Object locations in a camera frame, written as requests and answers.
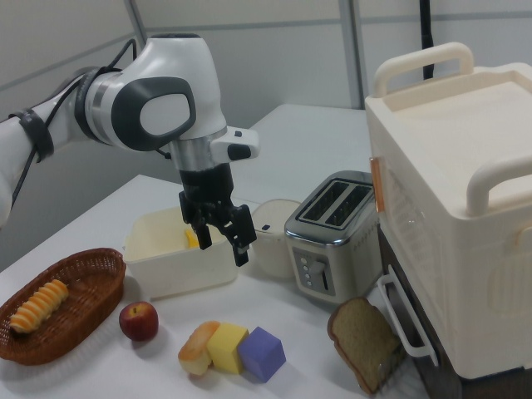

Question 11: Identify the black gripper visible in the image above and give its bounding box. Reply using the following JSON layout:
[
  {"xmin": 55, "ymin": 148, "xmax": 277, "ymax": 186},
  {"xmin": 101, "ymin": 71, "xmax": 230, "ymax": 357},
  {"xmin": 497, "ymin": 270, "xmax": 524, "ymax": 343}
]
[{"xmin": 178, "ymin": 161, "xmax": 257, "ymax": 268}]

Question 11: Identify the purple cube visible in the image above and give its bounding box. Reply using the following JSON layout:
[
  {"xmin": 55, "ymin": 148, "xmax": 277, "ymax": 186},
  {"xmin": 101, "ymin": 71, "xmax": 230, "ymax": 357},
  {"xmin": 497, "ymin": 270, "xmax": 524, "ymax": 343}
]
[{"xmin": 237, "ymin": 326, "xmax": 288, "ymax": 384}]

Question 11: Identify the yellow cube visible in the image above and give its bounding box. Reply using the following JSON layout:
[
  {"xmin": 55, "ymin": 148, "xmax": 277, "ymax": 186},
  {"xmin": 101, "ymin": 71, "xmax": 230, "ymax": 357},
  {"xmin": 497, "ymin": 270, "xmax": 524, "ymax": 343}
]
[{"xmin": 206, "ymin": 322, "xmax": 250, "ymax": 375}]

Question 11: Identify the white round lidded container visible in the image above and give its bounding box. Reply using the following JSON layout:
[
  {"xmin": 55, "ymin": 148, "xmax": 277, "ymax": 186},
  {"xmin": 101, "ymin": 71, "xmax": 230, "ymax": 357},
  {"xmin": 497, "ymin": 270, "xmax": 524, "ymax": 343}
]
[{"xmin": 250, "ymin": 198, "xmax": 303, "ymax": 280}]

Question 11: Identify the cream square plastic tub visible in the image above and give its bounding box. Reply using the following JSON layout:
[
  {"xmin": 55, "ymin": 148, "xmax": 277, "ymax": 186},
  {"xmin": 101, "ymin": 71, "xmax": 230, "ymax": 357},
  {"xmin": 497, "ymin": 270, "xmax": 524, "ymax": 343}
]
[{"xmin": 122, "ymin": 207, "xmax": 239, "ymax": 301}]

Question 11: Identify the silver two-slot toaster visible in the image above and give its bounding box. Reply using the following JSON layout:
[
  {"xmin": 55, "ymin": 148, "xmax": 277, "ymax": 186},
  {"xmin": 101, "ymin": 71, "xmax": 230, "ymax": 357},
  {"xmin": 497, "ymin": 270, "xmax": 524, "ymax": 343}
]
[{"xmin": 283, "ymin": 170, "xmax": 382, "ymax": 307}]

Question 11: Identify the golden bread roll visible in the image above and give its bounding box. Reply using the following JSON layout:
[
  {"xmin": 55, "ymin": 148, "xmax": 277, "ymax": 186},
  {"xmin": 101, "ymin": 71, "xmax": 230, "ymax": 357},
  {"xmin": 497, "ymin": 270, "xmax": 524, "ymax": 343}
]
[{"xmin": 178, "ymin": 320, "xmax": 221, "ymax": 375}]

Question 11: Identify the red apple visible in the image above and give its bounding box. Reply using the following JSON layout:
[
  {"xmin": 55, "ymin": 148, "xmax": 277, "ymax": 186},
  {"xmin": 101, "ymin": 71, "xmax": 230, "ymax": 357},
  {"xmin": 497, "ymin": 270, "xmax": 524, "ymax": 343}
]
[{"xmin": 118, "ymin": 301, "xmax": 160, "ymax": 342}]

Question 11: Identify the brown wicker basket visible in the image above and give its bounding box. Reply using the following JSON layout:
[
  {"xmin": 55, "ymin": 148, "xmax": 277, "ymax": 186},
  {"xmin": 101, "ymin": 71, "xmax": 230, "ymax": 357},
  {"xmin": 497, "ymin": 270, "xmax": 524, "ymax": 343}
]
[{"xmin": 0, "ymin": 248, "xmax": 127, "ymax": 367}]

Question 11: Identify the brown bread slice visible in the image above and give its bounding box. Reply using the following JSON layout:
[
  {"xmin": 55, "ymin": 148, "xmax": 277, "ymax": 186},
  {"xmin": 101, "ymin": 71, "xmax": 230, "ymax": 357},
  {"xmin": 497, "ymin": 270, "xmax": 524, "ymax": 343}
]
[{"xmin": 327, "ymin": 296, "xmax": 402, "ymax": 395}]

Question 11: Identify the striped croissant pastry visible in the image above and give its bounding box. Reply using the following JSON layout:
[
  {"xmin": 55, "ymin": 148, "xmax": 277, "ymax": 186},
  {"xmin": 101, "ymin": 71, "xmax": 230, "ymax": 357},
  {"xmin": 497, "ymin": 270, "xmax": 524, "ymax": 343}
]
[{"xmin": 8, "ymin": 278, "xmax": 70, "ymax": 335}]

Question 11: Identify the cream toy kitchen cabinet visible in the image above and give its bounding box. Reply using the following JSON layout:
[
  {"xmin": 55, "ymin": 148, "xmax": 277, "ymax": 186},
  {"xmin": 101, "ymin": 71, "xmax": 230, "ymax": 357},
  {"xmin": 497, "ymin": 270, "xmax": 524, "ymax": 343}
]
[{"xmin": 364, "ymin": 41, "xmax": 532, "ymax": 382}]

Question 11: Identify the black pole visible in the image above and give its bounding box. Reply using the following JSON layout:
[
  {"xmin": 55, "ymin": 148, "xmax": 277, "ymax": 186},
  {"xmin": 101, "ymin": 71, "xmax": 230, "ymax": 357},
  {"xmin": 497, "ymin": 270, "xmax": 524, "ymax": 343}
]
[{"xmin": 416, "ymin": 0, "xmax": 436, "ymax": 81}]

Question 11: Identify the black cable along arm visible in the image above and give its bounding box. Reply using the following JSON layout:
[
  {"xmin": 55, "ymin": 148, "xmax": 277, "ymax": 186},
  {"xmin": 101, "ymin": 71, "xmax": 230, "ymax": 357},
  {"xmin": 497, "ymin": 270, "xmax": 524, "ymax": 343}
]
[{"xmin": 10, "ymin": 38, "xmax": 172, "ymax": 209}]

